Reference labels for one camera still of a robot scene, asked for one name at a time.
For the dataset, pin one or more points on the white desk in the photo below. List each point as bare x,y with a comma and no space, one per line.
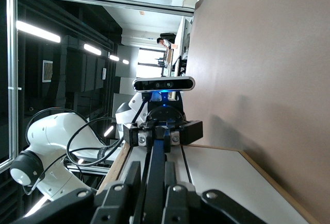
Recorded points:
183,41

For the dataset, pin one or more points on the seated person with dark hair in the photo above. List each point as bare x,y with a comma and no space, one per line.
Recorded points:
165,42

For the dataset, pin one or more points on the pale cardboard box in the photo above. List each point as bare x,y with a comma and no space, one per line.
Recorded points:
190,0

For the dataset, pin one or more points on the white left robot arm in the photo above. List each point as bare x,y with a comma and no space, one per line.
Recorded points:
51,136

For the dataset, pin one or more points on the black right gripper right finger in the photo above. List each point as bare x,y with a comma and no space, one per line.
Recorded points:
178,203

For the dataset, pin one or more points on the brown table cover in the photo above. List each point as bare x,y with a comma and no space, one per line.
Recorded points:
257,54

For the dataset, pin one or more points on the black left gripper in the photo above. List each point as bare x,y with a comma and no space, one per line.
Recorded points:
165,114

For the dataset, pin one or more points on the bright window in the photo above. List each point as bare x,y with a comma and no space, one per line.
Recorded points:
149,64

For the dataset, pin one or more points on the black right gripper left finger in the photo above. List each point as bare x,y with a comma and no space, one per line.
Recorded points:
113,200

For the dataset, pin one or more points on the long ceiling light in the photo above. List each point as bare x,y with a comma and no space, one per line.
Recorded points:
38,31

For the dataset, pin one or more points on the small wall poster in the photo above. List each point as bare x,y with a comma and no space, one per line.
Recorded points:
104,73

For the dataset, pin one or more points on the wooden drawer cabinet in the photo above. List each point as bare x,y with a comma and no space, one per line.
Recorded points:
116,164

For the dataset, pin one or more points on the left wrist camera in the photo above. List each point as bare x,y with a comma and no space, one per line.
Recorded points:
165,84

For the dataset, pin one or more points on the framed wall picture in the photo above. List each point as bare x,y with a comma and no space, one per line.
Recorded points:
47,70

